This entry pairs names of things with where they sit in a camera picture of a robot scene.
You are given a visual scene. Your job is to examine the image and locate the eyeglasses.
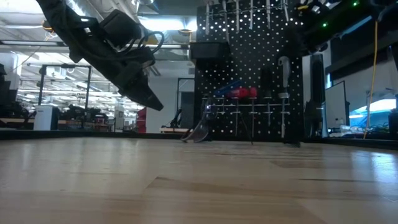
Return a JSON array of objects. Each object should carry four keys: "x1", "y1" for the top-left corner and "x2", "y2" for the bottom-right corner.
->
[{"x1": 181, "y1": 105, "x2": 217, "y2": 144}]

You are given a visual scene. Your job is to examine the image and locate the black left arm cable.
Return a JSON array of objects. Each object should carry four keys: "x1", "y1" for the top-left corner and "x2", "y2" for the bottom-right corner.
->
[{"x1": 118, "y1": 30, "x2": 165, "y2": 55}]

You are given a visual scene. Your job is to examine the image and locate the clear red striped screwdriver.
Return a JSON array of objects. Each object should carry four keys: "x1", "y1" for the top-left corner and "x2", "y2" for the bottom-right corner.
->
[{"x1": 205, "y1": 0, "x2": 211, "y2": 35}]

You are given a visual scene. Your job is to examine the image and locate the white box dark panel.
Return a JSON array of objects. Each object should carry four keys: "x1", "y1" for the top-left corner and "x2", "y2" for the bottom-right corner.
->
[{"x1": 33, "y1": 105, "x2": 60, "y2": 131}]

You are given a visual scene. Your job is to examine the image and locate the silver wire ring tool rack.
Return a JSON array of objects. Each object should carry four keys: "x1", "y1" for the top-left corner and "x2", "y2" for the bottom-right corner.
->
[
  {"x1": 201, "y1": 96, "x2": 292, "y2": 114},
  {"x1": 203, "y1": 0, "x2": 292, "y2": 19}
]

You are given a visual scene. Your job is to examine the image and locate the black peg board bin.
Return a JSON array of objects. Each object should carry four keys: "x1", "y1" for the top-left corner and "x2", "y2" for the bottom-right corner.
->
[{"x1": 190, "y1": 42, "x2": 231, "y2": 60}]

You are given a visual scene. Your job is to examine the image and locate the small red handled screwdriver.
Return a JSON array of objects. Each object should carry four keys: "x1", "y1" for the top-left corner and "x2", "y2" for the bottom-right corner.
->
[{"x1": 226, "y1": 86, "x2": 259, "y2": 100}]

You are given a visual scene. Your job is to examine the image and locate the black perforated peg board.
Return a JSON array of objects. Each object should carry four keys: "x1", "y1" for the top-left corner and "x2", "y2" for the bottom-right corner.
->
[{"x1": 195, "y1": 0, "x2": 305, "y2": 147}]

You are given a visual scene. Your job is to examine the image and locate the black ceiling device yellow cable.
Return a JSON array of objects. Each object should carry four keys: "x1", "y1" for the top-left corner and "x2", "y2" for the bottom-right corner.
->
[{"x1": 42, "y1": 20, "x2": 55, "y2": 34}]

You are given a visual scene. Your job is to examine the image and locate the cluttered background workbench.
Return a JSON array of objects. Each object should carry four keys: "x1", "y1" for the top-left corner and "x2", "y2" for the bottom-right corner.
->
[{"x1": 0, "y1": 102, "x2": 110, "y2": 131}]

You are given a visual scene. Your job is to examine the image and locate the bright ceiling light panel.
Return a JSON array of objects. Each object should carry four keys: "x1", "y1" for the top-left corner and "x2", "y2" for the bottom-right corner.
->
[{"x1": 141, "y1": 17, "x2": 198, "y2": 34}]

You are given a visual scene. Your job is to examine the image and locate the blue handled screwdriver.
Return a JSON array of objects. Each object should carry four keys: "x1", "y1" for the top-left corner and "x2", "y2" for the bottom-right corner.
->
[{"x1": 213, "y1": 80, "x2": 243, "y2": 98}]

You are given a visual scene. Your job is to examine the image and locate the background wooden table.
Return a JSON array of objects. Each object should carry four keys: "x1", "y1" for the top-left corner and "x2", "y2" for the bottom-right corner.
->
[{"x1": 159, "y1": 128, "x2": 195, "y2": 134}]

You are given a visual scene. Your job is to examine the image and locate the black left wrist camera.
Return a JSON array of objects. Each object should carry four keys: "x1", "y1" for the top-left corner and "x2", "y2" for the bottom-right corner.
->
[{"x1": 99, "y1": 9, "x2": 143, "y2": 49}]

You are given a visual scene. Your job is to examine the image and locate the grey black handled screwdriver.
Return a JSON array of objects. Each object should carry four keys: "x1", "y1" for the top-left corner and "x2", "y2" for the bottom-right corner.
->
[{"x1": 277, "y1": 55, "x2": 292, "y2": 140}]

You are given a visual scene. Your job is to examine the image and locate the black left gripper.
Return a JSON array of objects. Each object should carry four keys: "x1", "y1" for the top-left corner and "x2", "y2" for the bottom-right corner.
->
[{"x1": 70, "y1": 27, "x2": 165, "y2": 112}]

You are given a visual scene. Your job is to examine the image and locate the dark background column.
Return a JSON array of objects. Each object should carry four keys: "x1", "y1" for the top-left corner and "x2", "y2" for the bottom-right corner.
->
[{"x1": 306, "y1": 52, "x2": 326, "y2": 139}]

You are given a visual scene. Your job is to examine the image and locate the red cabinet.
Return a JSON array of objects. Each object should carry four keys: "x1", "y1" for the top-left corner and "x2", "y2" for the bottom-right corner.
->
[{"x1": 136, "y1": 107, "x2": 147, "y2": 134}]

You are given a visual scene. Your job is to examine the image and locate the black background station frame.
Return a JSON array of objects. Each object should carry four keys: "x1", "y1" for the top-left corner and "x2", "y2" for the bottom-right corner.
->
[
  {"x1": 36, "y1": 64, "x2": 93, "y2": 129},
  {"x1": 176, "y1": 77, "x2": 197, "y2": 130}
]

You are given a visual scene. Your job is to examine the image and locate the white board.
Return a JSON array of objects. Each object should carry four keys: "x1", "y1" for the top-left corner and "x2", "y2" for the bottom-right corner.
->
[{"x1": 324, "y1": 80, "x2": 351, "y2": 138}]

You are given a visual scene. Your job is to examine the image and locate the dark door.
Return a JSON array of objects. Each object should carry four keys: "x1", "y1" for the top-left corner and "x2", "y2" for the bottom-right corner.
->
[{"x1": 180, "y1": 91, "x2": 196, "y2": 129}]

